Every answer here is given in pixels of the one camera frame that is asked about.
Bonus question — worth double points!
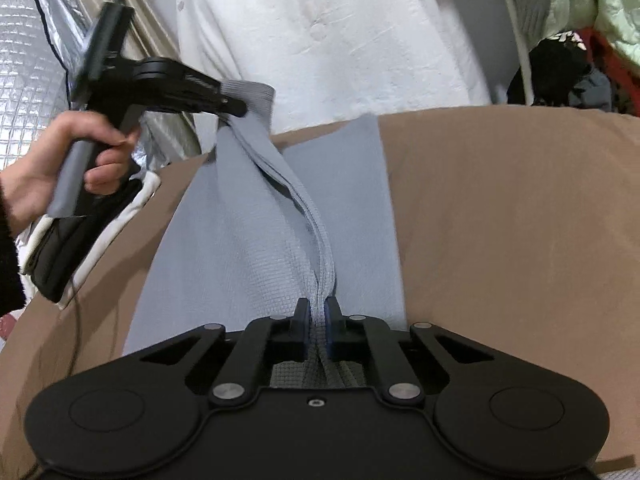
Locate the person's left hand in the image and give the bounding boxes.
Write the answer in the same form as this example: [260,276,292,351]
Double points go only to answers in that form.
[0,109,144,237]

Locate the white quilt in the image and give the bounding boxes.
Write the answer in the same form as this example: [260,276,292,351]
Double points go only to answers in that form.
[119,0,502,135]

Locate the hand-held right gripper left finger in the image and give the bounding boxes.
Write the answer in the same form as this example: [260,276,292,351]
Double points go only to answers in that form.
[125,298,311,407]

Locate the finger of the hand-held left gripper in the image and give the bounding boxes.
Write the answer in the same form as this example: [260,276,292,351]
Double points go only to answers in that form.
[175,62,248,118]

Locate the grey-blue waffle cloth garment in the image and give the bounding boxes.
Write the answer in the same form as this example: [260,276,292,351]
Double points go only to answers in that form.
[122,79,407,392]

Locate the black white-edged pouch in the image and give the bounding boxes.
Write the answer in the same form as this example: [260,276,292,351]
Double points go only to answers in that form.
[20,170,162,311]

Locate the brown blanket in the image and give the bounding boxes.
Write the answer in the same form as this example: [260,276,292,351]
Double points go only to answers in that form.
[0,106,640,472]

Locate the red cloth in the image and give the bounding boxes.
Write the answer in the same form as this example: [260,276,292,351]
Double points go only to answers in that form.
[577,29,640,118]

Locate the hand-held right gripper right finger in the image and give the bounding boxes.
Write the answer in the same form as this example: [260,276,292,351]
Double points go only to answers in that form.
[324,296,501,407]

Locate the black garment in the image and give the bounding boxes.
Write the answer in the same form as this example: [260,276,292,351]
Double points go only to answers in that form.
[507,35,614,114]

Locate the light green quilt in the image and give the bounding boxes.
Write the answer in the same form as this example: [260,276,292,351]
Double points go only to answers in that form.
[539,0,640,88]

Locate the silver foil insulation sheet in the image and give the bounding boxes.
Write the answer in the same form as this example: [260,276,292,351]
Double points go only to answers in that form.
[0,0,221,261]

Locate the white cable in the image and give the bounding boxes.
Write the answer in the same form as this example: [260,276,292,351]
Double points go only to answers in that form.
[491,0,532,107]

